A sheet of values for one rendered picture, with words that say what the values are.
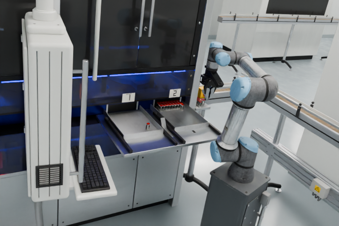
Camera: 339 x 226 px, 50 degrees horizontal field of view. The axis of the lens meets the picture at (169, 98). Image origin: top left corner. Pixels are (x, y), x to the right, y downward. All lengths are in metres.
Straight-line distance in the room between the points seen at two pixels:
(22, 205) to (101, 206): 0.54
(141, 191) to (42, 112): 1.42
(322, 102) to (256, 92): 1.81
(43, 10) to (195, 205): 2.08
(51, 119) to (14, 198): 0.99
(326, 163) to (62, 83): 2.63
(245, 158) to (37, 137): 1.07
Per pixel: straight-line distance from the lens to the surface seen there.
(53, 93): 1.53
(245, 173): 2.10
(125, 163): 2.58
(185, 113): 2.53
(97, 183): 1.87
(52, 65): 1.48
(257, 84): 1.74
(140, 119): 2.36
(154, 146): 2.10
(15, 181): 2.40
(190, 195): 3.22
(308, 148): 3.66
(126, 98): 2.31
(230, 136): 1.90
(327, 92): 3.45
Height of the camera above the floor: 1.97
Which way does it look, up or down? 24 degrees down
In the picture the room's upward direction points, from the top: 8 degrees clockwise
